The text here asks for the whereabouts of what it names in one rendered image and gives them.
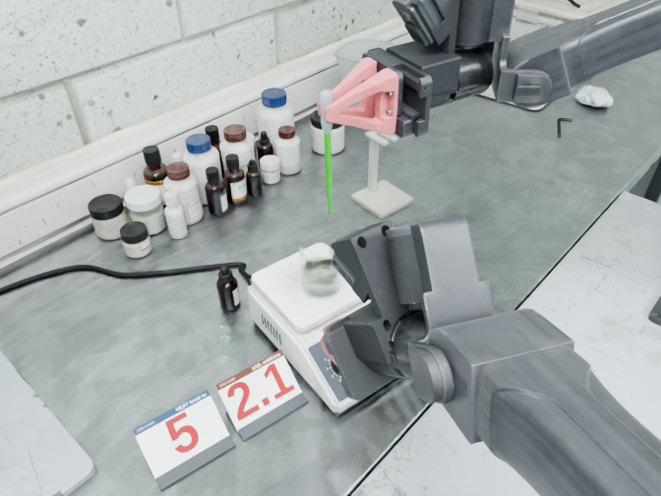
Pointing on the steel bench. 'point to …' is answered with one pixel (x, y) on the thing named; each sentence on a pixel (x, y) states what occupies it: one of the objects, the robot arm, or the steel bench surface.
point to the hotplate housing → (298, 345)
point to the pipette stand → (394, 199)
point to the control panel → (328, 370)
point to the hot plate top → (281, 280)
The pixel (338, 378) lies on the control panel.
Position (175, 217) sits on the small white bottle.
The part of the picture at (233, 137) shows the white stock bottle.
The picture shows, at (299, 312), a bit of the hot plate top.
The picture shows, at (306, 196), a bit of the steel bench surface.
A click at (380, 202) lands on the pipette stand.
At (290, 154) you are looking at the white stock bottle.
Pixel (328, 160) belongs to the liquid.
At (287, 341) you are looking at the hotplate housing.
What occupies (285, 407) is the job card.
